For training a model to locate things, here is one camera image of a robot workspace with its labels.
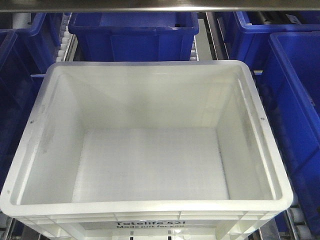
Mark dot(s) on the steel upper shelf rail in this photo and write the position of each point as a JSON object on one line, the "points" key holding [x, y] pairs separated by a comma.
{"points": [[23, 6]]}

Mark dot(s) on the blue bin front right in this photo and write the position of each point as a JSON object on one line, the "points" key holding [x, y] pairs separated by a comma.
{"points": [[290, 89]]}

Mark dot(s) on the blue bin back right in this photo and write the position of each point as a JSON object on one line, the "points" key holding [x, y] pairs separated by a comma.
{"points": [[246, 33]]}

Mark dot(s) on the blue bin behind centre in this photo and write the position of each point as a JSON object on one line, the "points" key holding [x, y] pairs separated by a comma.
{"points": [[135, 36]]}

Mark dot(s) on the right white roller track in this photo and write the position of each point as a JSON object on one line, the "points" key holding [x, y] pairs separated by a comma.
{"points": [[194, 56]]}

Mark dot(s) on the side roller track right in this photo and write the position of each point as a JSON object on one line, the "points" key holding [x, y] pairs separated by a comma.
{"points": [[296, 223]]}

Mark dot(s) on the blue bin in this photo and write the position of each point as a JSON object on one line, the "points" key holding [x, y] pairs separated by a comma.
{"points": [[40, 38], [135, 36], [246, 33], [290, 89], [18, 92]]}

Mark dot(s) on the blue bin front left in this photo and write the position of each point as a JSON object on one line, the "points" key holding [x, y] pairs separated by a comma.
{"points": [[18, 92]]}

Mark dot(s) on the side roller track left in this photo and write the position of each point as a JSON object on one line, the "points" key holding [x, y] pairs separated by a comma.
{"points": [[66, 51]]}

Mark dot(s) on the blue bin back left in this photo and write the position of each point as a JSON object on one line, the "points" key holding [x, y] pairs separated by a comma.
{"points": [[40, 38]]}

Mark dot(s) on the white plastic tote bin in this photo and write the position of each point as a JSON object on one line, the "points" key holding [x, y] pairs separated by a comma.
{"points": [[147, 150]]}

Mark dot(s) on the side roller track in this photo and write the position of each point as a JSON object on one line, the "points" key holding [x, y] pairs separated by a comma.
{"points": [[66, 51], [296, 223]]}

